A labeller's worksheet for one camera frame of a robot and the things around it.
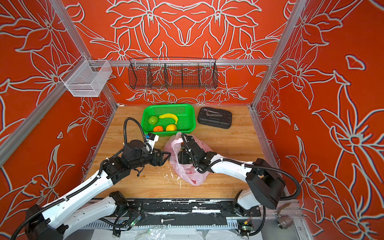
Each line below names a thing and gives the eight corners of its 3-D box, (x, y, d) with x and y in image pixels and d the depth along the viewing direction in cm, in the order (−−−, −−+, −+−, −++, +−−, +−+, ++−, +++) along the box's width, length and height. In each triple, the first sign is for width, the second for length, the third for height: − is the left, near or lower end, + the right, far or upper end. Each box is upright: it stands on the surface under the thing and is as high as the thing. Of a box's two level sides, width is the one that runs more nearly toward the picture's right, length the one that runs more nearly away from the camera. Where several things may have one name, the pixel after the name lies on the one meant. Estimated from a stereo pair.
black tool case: (196, 124, 110) (196, 118, 104) (199, 112, 117) (199, 106, 112) (229, 130, 106) (231, 124, 100) (230, 117, 113) (232, 111, 108)
